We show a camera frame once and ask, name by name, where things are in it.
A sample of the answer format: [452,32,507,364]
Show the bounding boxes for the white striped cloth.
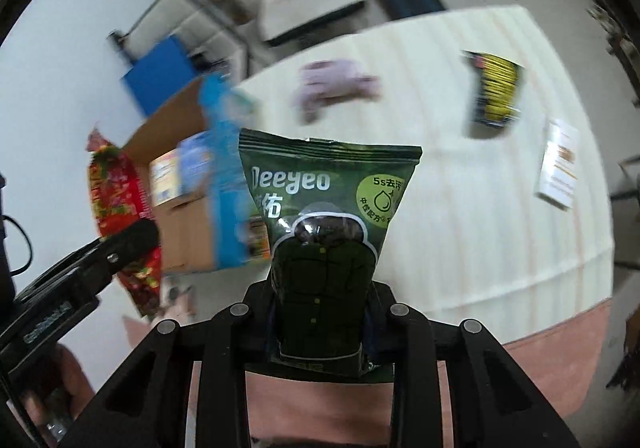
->
[231,4,616,348]

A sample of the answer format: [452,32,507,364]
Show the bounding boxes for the person's left hand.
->
[22,345,97,441]

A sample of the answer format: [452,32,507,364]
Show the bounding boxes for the tall blue packet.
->
[198,74,273,269]

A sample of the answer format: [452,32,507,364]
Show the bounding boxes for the pink blanket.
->
[122,300,615,448]

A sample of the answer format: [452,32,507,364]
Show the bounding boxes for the blue board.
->
[121,35,200,119]

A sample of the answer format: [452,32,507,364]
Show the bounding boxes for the red snack packet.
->
[86,128,166,319]

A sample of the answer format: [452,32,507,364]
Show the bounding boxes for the metal frame rack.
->
[107,0,252,79]

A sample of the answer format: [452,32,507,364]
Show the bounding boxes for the white flat box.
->
[534,118,582,211]

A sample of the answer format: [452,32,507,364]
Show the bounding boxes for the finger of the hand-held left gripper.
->
[15,219,161,301]

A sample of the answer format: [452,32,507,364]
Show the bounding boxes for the purple cloth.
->
[291,58,383,125]

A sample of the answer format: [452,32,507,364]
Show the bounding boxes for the light blue packet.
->
[149,132,213,207]

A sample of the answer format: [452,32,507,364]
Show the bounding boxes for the dark green wipes packet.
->
[238,129,423,384]

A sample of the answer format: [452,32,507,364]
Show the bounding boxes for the black and yellow packet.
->
[461,50,526,129]

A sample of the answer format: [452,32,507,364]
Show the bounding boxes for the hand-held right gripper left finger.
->
[72,282,275,448]

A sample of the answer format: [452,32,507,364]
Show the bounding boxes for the cardboard box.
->
[121,76,273,275]

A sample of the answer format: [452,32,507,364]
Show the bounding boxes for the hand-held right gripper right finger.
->
[369,282,582,448]

